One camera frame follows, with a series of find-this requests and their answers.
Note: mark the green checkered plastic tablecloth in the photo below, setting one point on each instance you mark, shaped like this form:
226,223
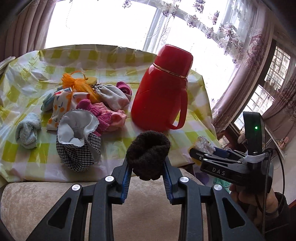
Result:
25,83

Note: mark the red thermos jug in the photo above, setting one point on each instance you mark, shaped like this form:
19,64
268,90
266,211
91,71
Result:
161,101

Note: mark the white fruit print pouch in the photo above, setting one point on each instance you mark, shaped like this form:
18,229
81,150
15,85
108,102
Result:
64,101

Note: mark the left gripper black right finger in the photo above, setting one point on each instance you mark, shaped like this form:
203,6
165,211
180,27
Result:
206,210

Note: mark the black white checkered pouch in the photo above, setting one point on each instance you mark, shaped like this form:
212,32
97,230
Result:
77,143

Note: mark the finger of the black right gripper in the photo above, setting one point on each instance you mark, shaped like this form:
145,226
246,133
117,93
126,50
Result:
198,157

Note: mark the white floral sheer curtain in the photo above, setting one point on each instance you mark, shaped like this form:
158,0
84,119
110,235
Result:
228,23

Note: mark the grey drawstring pouch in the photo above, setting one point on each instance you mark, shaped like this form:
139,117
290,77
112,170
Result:
112,96

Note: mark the light blue rolled sock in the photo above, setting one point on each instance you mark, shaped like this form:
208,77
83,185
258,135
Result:
26,133

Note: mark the magenta rolled sock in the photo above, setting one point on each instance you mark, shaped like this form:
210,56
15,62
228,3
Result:
124,88

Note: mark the right hand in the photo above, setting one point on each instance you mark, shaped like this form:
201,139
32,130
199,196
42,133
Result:
238,194

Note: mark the pink knitted sock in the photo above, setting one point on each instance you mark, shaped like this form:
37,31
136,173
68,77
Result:
109,121

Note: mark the mauve floral curtain right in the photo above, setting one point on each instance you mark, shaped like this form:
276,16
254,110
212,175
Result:
267,26

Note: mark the teal small sock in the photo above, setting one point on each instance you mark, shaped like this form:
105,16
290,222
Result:
48,103

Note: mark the white fluffy small object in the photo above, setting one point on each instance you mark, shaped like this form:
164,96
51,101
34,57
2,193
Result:
203,145

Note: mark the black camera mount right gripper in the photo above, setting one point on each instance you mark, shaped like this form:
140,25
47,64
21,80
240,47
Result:
254,132

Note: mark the mauve curtain left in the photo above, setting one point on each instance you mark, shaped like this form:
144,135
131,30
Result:
28,31

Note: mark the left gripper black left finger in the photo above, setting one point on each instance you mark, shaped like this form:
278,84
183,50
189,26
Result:
86,208

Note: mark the orange organza gift bag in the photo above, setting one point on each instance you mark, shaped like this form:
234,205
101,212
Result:
77,81

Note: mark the dark brown fuzzy sock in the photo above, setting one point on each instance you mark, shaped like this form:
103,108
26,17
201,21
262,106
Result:
146,155

